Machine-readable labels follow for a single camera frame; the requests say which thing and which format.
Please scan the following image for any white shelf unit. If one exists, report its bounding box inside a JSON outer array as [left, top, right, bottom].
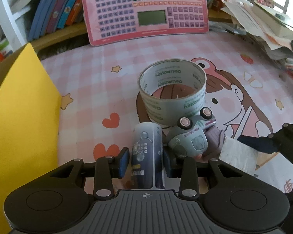
[[0, 0, 40, 51]]

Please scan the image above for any grey green toy car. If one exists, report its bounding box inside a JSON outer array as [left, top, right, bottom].
[[166, 107, 216, 157]]

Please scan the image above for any pink learning tablet board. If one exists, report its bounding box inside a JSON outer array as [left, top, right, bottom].
[[82, 0, 208, 47]]

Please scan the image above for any blue white spray bottle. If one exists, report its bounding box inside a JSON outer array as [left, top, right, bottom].
[[131, 122, 164, 190]]

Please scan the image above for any stack of papers and books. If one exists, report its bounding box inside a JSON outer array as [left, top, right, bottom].
[[222, 0, 293, 77]]

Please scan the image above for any clear packing tape roll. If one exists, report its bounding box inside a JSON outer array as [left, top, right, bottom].
[[136, 59, 207, 127]]

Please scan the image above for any yellow cardboard box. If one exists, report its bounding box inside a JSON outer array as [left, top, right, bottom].
[[0, 44, 61, 233]]

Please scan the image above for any row of blue books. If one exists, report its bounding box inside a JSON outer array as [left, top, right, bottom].
[[27, 0, 76, 42]]

